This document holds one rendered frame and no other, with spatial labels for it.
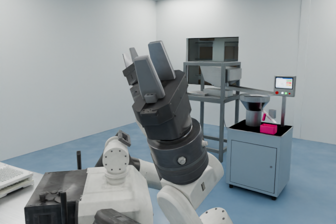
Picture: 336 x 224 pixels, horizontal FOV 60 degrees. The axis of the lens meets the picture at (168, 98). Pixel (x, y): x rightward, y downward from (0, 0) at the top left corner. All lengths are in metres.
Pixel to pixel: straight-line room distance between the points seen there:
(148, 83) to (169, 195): 0.19
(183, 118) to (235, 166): 3.24
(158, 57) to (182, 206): 0.24
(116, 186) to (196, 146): 0.40
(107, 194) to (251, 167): 2.92
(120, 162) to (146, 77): 0.41
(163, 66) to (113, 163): 0.39
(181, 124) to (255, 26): 5.86
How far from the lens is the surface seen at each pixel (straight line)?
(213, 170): 0.52
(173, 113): 0.39
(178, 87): 0.41
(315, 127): 6.11
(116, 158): 0.75
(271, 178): 3.55
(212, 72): 4.45
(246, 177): 3.65
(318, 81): 5.97
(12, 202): 1.85
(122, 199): 0.74
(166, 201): 0.50
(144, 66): 0.38
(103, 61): 6.15
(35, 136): 5.42
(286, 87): 3.66
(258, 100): 3.55
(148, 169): 1.07
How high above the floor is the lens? 1.66
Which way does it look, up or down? 9 degrees down
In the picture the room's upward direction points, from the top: straight up
